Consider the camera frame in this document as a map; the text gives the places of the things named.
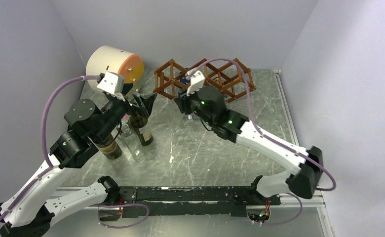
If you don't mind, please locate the aluminium frame rail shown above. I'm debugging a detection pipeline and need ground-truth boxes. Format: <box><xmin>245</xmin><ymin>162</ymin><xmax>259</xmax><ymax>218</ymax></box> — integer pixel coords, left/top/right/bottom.
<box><xmin>29</xmin><ymin>186</ymin><xmax>334</xmax><ymax>237</ymax></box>

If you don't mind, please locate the brown wooden wine rack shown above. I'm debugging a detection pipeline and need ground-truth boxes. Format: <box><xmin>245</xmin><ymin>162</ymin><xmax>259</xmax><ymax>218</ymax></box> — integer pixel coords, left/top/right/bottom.
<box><xmin>154</xmin><ymin>58</ymin><xmax>256</xmax><ymax>103</ymax></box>

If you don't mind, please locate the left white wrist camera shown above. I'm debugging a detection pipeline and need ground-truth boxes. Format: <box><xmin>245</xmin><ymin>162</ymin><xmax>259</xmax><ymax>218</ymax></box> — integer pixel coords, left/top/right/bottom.
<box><xmin>97</xmin><ymin>72</ymin><xmax>126</xmax><ymax>101</ymax></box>

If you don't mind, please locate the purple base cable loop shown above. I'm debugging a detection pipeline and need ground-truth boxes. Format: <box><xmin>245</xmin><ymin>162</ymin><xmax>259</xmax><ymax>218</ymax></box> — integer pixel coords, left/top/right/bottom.
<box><xmin>97</xmin><ymin>202</ymin><xmax>150</xmax><ymax>230</ymax></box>

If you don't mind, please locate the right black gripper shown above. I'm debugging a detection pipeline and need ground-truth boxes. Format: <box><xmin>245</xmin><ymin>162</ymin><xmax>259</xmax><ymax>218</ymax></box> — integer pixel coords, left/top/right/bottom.
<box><xmin>174</xmin><ymin>83</ymin><xmax>215</xmax><ymax>127</ymax></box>

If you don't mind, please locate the blue square glass bottle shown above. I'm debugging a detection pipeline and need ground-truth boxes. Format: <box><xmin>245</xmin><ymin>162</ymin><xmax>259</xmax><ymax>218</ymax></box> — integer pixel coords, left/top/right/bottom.
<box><xmin>174</xmin><ymin>68</ymin><xmax>190</xmax><ymax>89</ymax></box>

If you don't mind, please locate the dark green wine bottle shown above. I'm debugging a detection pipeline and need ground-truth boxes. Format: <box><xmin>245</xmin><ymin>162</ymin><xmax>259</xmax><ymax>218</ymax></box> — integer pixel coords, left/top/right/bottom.
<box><xmin>129</xmin><ymin>116</ymin><xmax>153</xmax><ymax>146</ymax></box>

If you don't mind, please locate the olive wine bottle gold label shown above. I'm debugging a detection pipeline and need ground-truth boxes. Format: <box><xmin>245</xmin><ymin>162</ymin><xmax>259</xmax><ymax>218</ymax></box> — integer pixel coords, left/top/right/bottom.
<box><xmin>96</xmin><ymin>134</ymin><xmax>122</xmax><ymax>159</ymax></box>

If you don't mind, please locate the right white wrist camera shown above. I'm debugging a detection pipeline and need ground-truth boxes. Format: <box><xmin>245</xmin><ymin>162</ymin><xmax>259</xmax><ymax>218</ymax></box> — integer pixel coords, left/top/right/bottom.
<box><xmin>186</xmin><ymin>69</ymin><xmax>205</xmax><ymax>96</ymax></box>

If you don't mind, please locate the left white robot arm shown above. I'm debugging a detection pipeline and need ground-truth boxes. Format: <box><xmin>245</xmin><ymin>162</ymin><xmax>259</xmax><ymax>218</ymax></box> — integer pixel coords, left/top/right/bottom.
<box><xmin>0</xmin><ymin>83</ymin><xmax>136</xmax><ymax>237</ymax></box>

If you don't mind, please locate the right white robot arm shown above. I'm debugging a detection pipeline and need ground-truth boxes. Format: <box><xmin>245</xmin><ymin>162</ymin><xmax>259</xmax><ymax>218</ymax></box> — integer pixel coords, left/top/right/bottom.
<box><xmin>173</xmin><ymin>86</ymin><xmax>323</xmax><ymax>204</ymax></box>

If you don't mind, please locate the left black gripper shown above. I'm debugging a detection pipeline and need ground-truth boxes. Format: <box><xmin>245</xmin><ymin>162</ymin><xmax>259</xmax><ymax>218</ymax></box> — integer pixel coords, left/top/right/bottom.
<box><xmin>96</xmin><ymin>82</ymin><xmax>157</xmax><ymax>142</ymax></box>

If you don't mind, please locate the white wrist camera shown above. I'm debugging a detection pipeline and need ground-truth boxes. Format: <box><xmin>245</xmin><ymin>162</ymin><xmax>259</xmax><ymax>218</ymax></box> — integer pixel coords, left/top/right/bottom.
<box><xmin>97</xmin><ymin>72</ymin><xmax>126</xmax><ymax>101</ymax></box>
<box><xmin>186</xmin><ymin>69</ymin><xmax>205</xmax><ymax>96</ymax></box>

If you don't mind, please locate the cream and orange cylinder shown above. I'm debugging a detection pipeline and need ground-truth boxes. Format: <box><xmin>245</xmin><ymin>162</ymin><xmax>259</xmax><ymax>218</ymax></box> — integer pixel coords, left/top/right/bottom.
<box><xmin>85</xmin><ymin>45</ymin><xmax>145</xmax><ymax>84</ymax></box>

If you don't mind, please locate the small clear glass bottle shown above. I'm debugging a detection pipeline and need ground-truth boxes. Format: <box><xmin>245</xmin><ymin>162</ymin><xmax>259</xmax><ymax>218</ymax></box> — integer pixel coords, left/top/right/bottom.
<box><xmin>119</xmin><ymin>122</ymin><xmax>145</xmax><ymax>161</ymax></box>

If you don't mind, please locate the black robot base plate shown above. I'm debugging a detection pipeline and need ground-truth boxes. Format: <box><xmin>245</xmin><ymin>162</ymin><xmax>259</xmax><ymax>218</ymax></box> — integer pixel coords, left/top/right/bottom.
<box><xmin>100</xmin><ymin>186</ymin><xmax>280</xmax><ymax>218</ymax></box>

